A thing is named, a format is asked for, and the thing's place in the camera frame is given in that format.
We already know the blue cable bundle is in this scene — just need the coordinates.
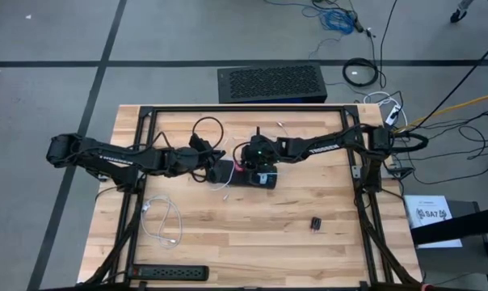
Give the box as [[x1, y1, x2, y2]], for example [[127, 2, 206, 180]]
[[263, 0, 358, 57]]

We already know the black perforated computer case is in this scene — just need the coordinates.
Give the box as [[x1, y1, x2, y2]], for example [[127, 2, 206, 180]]
[[217, 62, 329, 105]]

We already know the black coiled cable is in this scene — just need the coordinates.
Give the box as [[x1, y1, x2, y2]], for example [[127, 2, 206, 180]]
[[343, 57, 381, 88]]

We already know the black left camera cable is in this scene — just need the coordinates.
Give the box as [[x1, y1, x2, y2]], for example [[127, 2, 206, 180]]
[[191, 116, 225, 151]]

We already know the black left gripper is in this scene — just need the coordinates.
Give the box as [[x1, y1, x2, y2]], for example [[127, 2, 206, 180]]
[[199, 149, 228, 183]]

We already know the thick black cable loop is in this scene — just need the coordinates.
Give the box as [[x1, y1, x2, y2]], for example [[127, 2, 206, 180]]
[[390, 132, 430, 154]]

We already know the black angled beam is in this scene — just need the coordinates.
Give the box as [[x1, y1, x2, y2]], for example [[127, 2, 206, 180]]
[[411, 205, 488, 247]]

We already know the white printed paper sheet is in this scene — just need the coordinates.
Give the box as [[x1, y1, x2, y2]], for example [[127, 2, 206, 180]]
[[404, 195, 464, 249]]

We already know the gray metal cart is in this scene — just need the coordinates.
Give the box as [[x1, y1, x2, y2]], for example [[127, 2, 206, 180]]
[[405, 197, 488, 291]]

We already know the thick yellow cable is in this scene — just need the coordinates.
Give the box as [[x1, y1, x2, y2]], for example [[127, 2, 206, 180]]
[[391, 91, 488, 135]]

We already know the long thin black cable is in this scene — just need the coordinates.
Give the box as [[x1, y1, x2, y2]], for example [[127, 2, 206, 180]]
[[413, 36, 488, 131]]

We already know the white power cord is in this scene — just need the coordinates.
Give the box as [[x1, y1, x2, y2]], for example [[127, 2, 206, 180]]
[[363, 91, 410, 130]]

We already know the black caster wheel leg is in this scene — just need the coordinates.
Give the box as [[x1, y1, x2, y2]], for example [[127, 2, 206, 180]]
[[449, 0, 476, 24]]

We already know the white power strip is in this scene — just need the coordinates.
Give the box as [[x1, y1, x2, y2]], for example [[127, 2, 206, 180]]
[[385, 103, 402, 127]]

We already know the black wide power strip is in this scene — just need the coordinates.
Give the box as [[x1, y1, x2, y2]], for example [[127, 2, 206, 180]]
[[217, 158, 278, 190]]

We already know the black metal table frame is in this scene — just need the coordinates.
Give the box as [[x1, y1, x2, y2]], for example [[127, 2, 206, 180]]
[[80, 103, 425, 291]]

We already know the black slim power strip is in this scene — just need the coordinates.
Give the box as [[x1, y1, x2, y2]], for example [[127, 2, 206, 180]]
[[127, 264, 210, 282]]

